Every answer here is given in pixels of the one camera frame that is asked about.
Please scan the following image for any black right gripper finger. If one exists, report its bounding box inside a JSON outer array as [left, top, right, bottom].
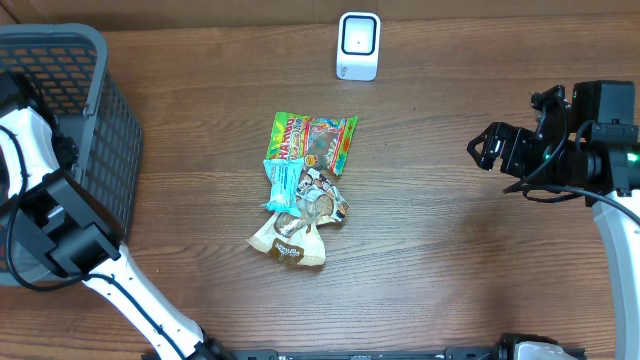
[[480, 122, 504, 143], [467, 132, 493, 171]]

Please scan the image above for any green Haribo candy bag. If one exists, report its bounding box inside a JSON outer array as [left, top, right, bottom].
[[266, 112, 358, 176]]

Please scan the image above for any light teal snack bar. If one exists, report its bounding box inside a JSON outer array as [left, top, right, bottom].
[[263, 159, 304, 217]]

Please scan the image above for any beige cookie bag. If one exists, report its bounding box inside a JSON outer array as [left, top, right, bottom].
[[247, 168, 349, 266]]

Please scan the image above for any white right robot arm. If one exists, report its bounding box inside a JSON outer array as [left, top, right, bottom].
[[467, 80, 639, 360]]

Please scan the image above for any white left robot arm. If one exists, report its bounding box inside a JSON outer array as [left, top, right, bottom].
[[1, 72, 281, 359]]

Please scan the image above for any white barcode scanner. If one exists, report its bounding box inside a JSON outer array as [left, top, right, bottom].
[[336, 11, 381, 82]]

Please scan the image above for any grey plastic basket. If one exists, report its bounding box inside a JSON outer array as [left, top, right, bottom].
[[1, 24, 143, 290]]

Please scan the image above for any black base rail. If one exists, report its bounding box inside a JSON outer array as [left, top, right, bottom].
[[141, 332, 587, 360]]

